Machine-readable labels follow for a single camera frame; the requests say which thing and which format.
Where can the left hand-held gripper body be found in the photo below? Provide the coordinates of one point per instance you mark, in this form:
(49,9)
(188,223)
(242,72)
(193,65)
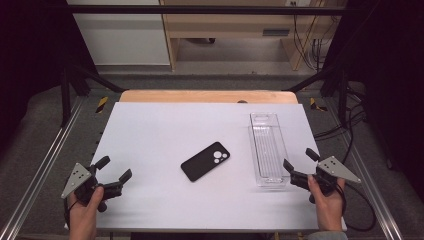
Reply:
(80,181)

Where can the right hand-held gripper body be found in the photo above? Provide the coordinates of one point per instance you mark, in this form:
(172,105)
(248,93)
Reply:
(335,168)

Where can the clear plastic box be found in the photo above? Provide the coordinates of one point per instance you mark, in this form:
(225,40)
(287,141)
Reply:
(268,150)

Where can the black phone case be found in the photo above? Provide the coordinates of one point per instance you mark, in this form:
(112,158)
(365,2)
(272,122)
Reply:
(201,165)

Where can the person's left hand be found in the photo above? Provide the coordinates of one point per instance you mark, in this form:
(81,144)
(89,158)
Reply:
(83,220)

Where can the person's right hand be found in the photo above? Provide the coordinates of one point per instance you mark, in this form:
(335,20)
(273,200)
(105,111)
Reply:
(330,210)

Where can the yellow black tape strip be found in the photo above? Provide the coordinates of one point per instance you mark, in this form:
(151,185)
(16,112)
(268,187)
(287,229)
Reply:
(102,104)
(313,104)

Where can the white table sheet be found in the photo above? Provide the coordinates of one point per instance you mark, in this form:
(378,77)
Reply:
(160,133)

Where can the black curtain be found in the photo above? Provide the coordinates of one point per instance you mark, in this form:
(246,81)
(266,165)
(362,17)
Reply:
(30,60)
(393,66)

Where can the white cabinet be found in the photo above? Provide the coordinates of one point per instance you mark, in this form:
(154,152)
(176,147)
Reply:
(123,40)

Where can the grey desk label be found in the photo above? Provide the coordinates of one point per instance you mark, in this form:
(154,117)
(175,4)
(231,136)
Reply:
(276,32)

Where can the light wooden desk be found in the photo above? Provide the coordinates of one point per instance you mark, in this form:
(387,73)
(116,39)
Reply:
(230,23)

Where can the aluminium floor rail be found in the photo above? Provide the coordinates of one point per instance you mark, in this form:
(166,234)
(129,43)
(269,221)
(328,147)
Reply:
(43,166)
(375,196)

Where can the black metal frame stand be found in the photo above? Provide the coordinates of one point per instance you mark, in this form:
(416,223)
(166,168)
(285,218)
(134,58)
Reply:
(342,96)
(65,100)

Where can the black horizontal frame bar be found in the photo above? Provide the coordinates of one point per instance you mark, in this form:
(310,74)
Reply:
(200,9)

